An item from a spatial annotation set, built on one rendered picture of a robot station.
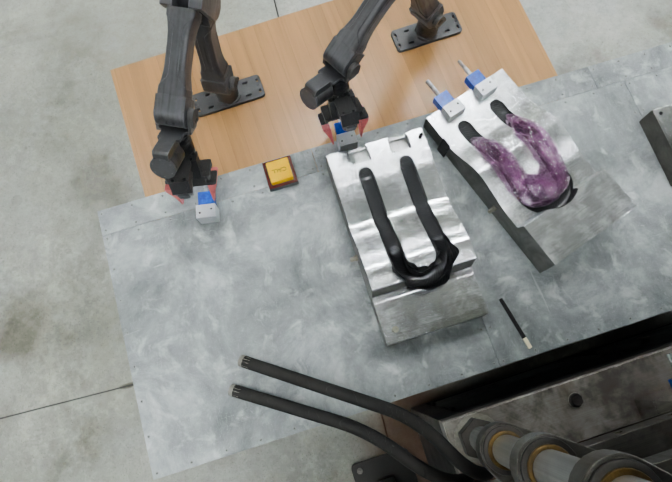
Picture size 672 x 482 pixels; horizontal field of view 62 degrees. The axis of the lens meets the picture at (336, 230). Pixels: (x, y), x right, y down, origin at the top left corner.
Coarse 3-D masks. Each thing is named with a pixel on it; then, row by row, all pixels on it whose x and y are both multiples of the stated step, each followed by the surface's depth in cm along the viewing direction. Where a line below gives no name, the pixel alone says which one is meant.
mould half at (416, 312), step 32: (384, 160) 144; (416, 160) 144; (352, 192) 143; (384, 192) 143; (352, 224) 141; (416, 224) 139; (448, 224) 137; (384, 256) 134; (416, 256) 133; (384, 288) 133; (448, 288) 139; (384, 320) 137; (416, 320) 137; (448, 320) 137
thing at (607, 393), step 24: (624, 360) 142; (648, 360) 141; (552, 384) 141; (576, 384) 139; (600, 384) 139; (624, 384) 139; (648, 384) 139; (480, 408) 139; (504, 408) 138; (528, 408) 138; (552, 408) 138; (576, 408) 138; (600, 408) 138; (624, 408) 138; (552, 432) 137; (576, 432) 137; (600, 432) 136
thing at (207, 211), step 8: (200, 192) 148; (208, 192) 148; (200, 200) 148; (208, 200) 148; (200, 208) 146; (208, 208) 146; (216, 208) 147; (200, 216) 145; (208, 216) 145; (216, 216) 146
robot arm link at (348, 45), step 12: (372, 0) 124; (384, 0) 123; (360, 12) 125; (372, 12) 124; (384, 12) 126; (348, 24) 127; (360, 24) 126; (372, 24) 126; (336, 36) 129; (348, 36) 128; (360, 36) 127; (336, 48) 129; (348, 48) 128; (360, 48) 129; (336, 60) 130; (348, 60) 129; (360, 60) 133
